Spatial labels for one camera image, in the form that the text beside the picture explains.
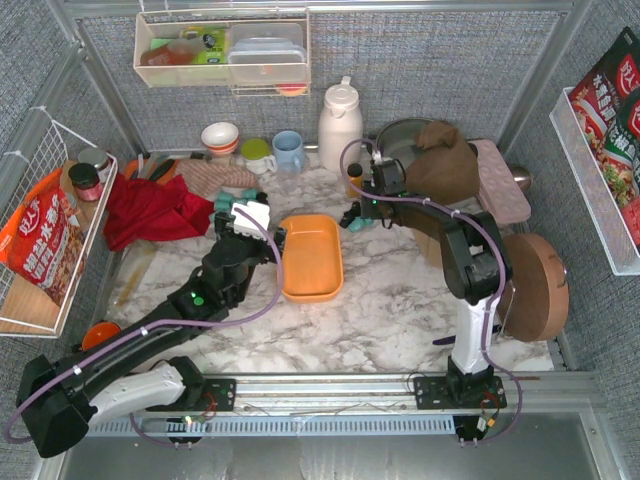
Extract pink egg tray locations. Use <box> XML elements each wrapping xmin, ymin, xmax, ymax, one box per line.
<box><xmin>469</xmin><ymin>139</ymin><xmax>531</xmax><ymax>225</ymax></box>

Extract round wooden board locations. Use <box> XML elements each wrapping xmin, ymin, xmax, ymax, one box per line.
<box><xmin>497</xmin><ymin>233</ymin><xmax>569</xmax><ymax>342</ymax></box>

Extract orange storage basket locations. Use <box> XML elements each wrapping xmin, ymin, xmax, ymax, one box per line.
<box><xmin>280</xmin><ymin>214</ymin><xmax>344</xmax><ymax>304</ymax></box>

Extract dark lidded jar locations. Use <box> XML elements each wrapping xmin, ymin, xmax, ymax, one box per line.
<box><xmin>68</xmin><ymin>163</ymin><xmax>103</xmax><ymax>202</ymax></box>

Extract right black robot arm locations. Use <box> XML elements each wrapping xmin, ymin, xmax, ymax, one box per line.
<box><xmin>361</xmin><ymin>159</ymin><xmax>511</xmax><ymax>380</ymax></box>

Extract red satin cloth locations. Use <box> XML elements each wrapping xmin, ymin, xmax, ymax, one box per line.
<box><xmin>104</xmin><ymin>174</ymin><xmax>214</xmax><ymax>252</ymax></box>

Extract brown cloth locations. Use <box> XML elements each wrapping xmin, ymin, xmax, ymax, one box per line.
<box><xmin>406</xmin><ymin>121</ymin><xmax>480</xmax><ymax>205</ymax></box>

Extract white thermos jug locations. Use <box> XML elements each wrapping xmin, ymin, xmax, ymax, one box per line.
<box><xmin>318</xmin><ymin>76</ymin><xmax>363</xmax><ymax>173</ymax></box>

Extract silver lidded jar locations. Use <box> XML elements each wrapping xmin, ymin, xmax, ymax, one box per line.
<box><xmin>78</xmin><ymin>147</ymin><xmax>111</xmax><ymax>183</ymax></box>

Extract orange juice bottle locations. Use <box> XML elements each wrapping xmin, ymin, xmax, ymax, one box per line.
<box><xmin>346</xmin><ymin>163</ymin><xmax>363</xmax><ymax>198</ymax></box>

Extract white side rack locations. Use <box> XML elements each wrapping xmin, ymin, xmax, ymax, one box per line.
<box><xmin>549</xmin><ymin>87</ymin><xmax>639</xmax><ymax>276</ymax></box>

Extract red noodle packets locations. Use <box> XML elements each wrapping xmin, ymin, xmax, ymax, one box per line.
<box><xmin>568</xmin><ymin>27</ymin><xmax>639</xmax><ymax>245</ymax></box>

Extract orange plate with utensils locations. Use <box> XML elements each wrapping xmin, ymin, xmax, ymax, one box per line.
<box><xmin>124</xmin><ymin>155</ymin><xmax>179</xmax><ymax>185</ymax></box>

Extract orange striped white bowl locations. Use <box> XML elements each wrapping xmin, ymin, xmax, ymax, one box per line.
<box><xmin>201</xmin><ymin>122</ymin><xmax>239</xmax><ymax>156</ymax></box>

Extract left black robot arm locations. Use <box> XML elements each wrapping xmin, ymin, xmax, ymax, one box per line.
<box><xmin>3</xmin><ymin>201</ymin><xmax>286</xmax><ymax>458</ymax></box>

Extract clear plastic food box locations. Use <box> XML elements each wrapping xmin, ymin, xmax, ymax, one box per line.
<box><xmin>227</xmin><ymin>22</ymin><xmax>307</xmax><ymax>85</ymax></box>

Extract red snack bag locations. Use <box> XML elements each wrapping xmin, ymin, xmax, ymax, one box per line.
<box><xmin>1</xmin><ymin>168</ymin><xmax>83</xmax><ymax>306</ymax></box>

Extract clear glass container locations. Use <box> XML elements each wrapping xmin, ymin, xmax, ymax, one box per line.
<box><xmin>93</xmin><ymin>240</ymin><xmax>158</xmax><ymax>322</ymax></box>

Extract clear wall shelf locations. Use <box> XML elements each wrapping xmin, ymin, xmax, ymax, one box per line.
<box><xmin>133</xmin><ymin>8</ymin><xmax>311</xmax><ymax>97</ymax></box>

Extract clear drinking glass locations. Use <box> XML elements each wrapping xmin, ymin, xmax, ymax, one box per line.
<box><xmin>276</xmin><ymin>162</ymin><xmax>301</xmax><ymax>194</ymax></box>

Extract blue mug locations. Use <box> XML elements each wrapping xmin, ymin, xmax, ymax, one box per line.
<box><xmin>272</xmin><ymin>130</ymin><xmax>307</xmax><ymax>172</ymax></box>

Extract green lidded cup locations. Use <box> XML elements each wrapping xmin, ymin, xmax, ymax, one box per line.
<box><xmin>240</xmin><ymin>138</ymin><xmax>277</xmax><ymax>175</ymax></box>

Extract white wire basket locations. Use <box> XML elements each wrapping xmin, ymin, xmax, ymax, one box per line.
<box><xmin>1</xmin><ymin>118</ymin><xmax>118</xmax><ymax>338</ymax></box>

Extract steel pot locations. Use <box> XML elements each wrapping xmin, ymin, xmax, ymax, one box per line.
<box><xmin>376</xmin><ymin>118</ymin><xmax>431</xmax><ymax>168</ymax></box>

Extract orange round lid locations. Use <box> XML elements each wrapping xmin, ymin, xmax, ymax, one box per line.
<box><xmin>80</xmin><ymin>321</ymin><xmax>121</xmax><ymax>351</ymax></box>

